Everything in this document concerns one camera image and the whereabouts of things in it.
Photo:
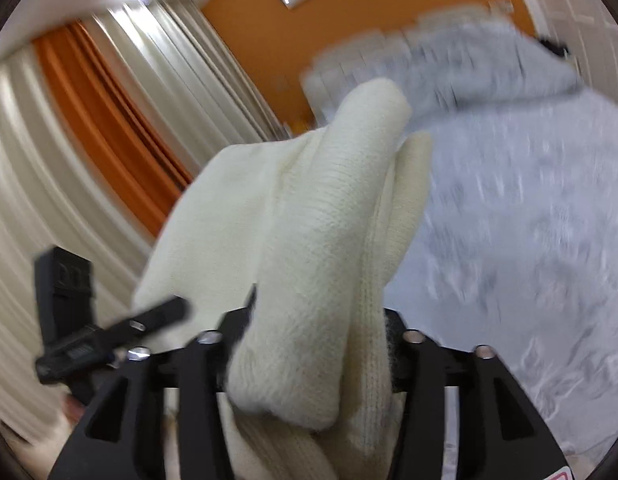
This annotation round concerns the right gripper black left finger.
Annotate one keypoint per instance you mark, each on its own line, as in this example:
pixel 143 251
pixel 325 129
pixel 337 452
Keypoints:
pixel 122 433

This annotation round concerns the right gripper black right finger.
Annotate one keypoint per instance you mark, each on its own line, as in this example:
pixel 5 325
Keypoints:
pixel 500 433

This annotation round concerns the cream knit cardigan red buttons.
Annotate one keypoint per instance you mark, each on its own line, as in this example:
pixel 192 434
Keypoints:
pixel 315 228

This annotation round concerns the person's left hand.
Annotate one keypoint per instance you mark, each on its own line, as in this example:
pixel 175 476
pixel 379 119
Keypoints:
pixel 73 409

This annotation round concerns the cream sheer curtain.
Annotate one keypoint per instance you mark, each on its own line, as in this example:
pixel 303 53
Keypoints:
pixel 190 87

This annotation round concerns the grey butterfly pattern bedspread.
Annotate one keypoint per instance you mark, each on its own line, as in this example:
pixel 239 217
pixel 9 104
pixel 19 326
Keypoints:
pixel 518 249

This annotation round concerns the orange curtain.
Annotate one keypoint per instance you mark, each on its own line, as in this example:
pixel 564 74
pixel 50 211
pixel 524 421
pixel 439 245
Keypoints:
pixel 125 148

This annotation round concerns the grey quilted duvet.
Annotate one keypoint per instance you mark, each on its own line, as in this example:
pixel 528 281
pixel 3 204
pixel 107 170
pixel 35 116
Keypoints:
pixel 452 60

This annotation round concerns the white panelled wardrobe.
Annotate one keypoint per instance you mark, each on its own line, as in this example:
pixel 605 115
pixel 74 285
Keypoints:
pixel 590 33

